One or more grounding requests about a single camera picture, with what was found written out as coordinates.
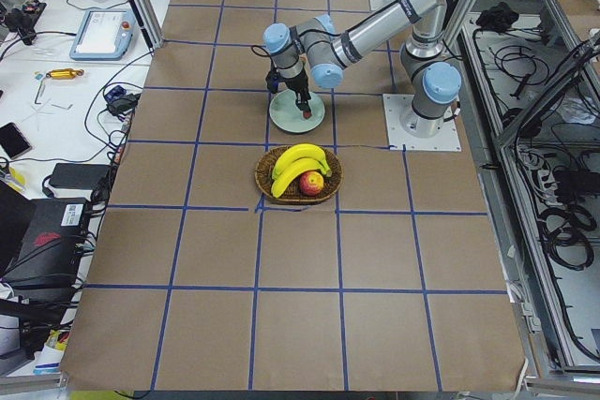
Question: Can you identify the red yellow apple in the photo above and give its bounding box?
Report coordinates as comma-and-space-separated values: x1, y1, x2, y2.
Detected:
299, 170, 324, 197

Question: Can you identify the black laptop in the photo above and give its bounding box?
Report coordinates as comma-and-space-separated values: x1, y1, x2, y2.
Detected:
1, 184, 91, 302

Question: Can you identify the blue teach pendant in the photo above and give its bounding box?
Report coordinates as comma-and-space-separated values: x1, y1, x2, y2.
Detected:
69, 9, 137, 61

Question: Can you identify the woven wicker basket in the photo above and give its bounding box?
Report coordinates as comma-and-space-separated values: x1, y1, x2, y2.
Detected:
255, 145, 343, 204

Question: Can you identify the light green plate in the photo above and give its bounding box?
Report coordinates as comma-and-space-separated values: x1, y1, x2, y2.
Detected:
269, 89, 325, 134

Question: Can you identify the yellow banana bunch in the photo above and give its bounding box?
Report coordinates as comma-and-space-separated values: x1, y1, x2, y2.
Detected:
271, 143, 332, 199

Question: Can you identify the smartphone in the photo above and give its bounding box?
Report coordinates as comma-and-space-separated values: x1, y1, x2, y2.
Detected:
0, 122, 33, 159

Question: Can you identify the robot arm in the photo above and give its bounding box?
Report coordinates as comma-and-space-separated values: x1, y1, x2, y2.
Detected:
263, 0, 462, 134

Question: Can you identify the black power brick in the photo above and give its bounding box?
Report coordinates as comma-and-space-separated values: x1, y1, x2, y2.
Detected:
49, 163, 110, 190

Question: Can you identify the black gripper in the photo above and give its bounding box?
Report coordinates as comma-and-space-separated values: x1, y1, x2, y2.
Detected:
266, 66, 311, 114

